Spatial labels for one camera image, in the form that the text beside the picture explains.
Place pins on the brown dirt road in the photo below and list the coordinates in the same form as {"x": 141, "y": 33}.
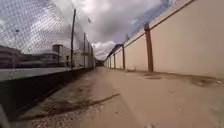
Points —
{"x": 133, "y": 100}

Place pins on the distant pale building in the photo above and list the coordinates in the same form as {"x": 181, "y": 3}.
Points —
{"x": 50, "y": 56}

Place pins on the beige wall with brown pillars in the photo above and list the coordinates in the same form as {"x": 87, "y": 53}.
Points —
{"x": 176, "y": 43}

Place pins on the low dark concrete wall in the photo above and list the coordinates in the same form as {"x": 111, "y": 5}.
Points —
{"x": 30, "y": 88}

